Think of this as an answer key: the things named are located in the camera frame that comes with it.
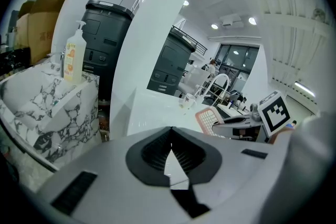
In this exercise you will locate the person's light grey clothing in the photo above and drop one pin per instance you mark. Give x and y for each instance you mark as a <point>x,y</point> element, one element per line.
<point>309,152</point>

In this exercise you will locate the dark glass window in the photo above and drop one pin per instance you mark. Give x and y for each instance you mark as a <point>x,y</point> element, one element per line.
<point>236,60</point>

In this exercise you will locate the chrome tap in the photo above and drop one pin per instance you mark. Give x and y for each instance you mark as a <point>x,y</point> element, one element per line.
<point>62,65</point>

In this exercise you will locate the white pump bottle orange label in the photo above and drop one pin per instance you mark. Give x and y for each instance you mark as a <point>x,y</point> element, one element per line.
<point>74,60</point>

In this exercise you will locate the tall cardboard box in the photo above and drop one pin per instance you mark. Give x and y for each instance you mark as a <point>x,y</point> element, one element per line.
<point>23,29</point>

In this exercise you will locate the marble pattern sink cabinet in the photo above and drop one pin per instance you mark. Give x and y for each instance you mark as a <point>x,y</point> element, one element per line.
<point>39,102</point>

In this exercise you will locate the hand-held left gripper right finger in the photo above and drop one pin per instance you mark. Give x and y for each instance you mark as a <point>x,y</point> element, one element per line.
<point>236,178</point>

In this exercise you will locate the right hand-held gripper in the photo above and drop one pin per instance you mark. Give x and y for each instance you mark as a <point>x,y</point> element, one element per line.
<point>275,112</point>

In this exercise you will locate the clear glass cup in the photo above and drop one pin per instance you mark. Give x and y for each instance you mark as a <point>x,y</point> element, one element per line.
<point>187,101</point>

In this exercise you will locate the pink soap dish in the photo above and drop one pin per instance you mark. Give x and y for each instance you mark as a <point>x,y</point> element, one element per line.
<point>206,119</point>

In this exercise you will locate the large cardboard box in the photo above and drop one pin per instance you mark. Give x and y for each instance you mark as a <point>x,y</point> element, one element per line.
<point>47,26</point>

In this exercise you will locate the white toothbrush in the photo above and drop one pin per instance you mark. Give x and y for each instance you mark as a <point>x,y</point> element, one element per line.
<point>198,91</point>

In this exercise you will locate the white curved faucet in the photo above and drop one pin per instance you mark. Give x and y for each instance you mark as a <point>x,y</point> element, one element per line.
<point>223,78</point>

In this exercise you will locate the round ceiling light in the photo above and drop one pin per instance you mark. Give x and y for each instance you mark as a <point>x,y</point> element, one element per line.
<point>214,26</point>
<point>252,21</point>
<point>186,2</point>

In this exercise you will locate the person's right forearm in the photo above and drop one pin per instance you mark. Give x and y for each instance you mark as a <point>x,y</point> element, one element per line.
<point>278,137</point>

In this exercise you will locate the long tube light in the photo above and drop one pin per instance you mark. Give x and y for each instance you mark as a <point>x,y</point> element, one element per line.
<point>304,87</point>

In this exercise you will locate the black tall machine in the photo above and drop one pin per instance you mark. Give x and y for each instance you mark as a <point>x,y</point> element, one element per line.
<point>170,60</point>
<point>105,42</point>

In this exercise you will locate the white ceiling air conditioner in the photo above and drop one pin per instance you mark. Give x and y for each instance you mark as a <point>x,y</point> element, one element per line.
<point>231,21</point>

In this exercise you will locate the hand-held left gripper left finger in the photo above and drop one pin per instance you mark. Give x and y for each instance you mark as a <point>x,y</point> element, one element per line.
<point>113,178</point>

